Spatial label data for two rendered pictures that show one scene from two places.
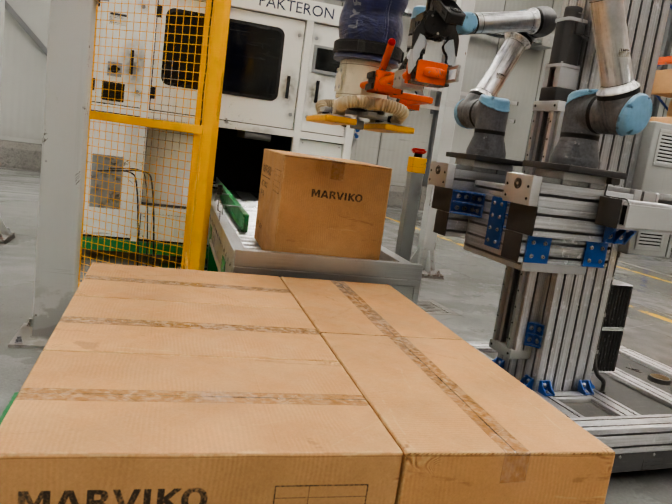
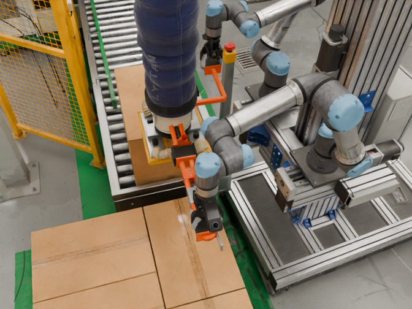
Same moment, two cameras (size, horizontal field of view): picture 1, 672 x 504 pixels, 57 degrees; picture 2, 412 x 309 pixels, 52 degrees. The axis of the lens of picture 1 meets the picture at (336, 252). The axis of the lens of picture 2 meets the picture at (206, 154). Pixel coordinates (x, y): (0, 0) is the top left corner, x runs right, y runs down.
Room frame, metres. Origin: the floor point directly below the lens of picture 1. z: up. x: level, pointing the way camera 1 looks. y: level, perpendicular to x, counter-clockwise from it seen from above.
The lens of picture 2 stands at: (0.75, -0.14, 2.53)
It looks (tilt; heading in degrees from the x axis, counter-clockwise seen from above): 49 degrees down; 359
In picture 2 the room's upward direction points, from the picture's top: 2 degrees clockwise
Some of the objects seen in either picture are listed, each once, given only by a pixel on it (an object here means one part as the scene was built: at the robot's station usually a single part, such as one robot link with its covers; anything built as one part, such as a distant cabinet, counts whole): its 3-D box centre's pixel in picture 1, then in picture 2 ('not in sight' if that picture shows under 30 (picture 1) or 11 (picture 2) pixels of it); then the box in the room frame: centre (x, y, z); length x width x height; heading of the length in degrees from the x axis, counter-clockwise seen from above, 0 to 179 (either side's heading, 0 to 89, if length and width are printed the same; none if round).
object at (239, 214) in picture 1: (223, 201); (95, 38); (3.59, 0.69, 0.60); 1.60 x 0.10 x 0.09; 16
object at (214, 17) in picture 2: (421, 22); (214, 14); (2.46, -0.20, 1.50); 0.09 x 0.08 x 0.11; 113
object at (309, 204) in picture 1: (316, 206); (158, 121); (2.53, 0.11, 0.75); 0.60 x 0.40 x 0.40; 15
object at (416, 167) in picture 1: (401, 263); (225, 110); (2.89, -0.31, 0.50); 0.07 x 0.07 x 1.00; 16
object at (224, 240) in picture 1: (215, 227); (95, 77); (3.24, 0.64, 0.50); 2.31 x 0.05 x 0.19; 16
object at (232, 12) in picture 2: not in sight; (236, 12); (2.49, -0.30, 1.50); 0.11 x 0.11 x 0.08; 23
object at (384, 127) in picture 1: (384, 123); (192, 126); (2.15, -0.10, 1.10); 0.34 x 0.10 x 0.05; 14
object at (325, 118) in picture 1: (330, 115); (152, 133); (2.11, 0.08, 1.10); 0.34 x 0.10 x 0.05; 14
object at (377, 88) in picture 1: (384, 83); (184, 154); (1.89, -0.07, 1.20); 0.10 x 0.08 x 0.06; 104
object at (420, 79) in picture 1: (425, 73); (203, 226); (1.55, -0.16, 1.20); 0.08 x 0.07 x 0.05; 14
